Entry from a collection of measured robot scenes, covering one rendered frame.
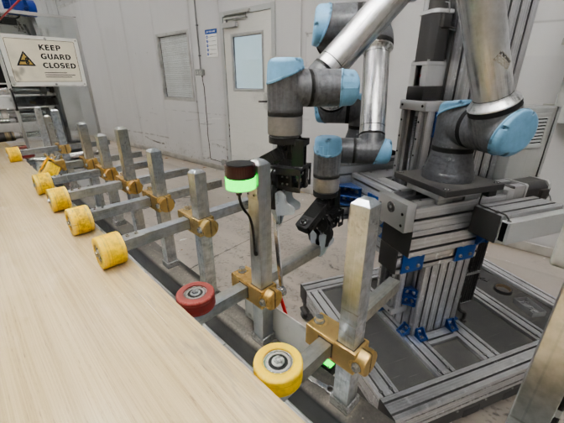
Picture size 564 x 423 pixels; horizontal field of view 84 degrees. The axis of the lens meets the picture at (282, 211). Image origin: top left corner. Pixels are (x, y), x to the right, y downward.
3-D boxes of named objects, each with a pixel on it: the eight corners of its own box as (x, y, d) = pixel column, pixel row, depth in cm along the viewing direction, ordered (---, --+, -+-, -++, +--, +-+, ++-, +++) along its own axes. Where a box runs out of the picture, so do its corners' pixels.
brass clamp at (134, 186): (131, 185, 130) (129, 173, 128) (145, 192, 121) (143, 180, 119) (116, 188, 126) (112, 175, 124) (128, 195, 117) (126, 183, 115)
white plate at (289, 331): (247, 314, 90) (245, 284, 86) (318, 368, 73) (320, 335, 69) (245, 315, 90) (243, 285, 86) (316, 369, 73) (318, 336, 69)
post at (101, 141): (125, 233, 152) (102, 133, 133) (127, 236, 149) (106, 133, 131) (117, 236, 149) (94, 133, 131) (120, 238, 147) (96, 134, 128)
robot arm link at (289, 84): (313, 56, 60) (269, 56, 58) (311, 116, 64) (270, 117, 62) (301, 59, 67) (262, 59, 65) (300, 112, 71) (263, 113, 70)
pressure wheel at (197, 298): (206, 315, 76) (201, 274, 71) (225, 331, 71) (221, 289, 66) (174, 331, 71) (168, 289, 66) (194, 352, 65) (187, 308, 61)
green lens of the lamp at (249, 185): (242, 180, 66) (242, 170, 65) (262, 187, 62) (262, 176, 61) (219, 187, 62) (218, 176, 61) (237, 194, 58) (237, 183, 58)
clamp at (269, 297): (247, 280, 85) (246, 264, 83) (282, 304, 76) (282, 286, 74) (230, 289, 81) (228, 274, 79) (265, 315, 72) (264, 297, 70)
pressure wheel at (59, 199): (62, 181, 109) (70, 197, 106) (65, 196, 114) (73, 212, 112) (42, 185, 105) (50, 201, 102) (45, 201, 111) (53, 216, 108)
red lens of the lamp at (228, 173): (242, 169, 65) (242, 159, 64) (262, 174, 61) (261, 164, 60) (218, 174, 61) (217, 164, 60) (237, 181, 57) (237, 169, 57)
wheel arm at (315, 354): (387, 288, 82) (389, 274, 80) (399, 294, 80) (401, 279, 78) (263, 399, 53) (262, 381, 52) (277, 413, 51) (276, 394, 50)
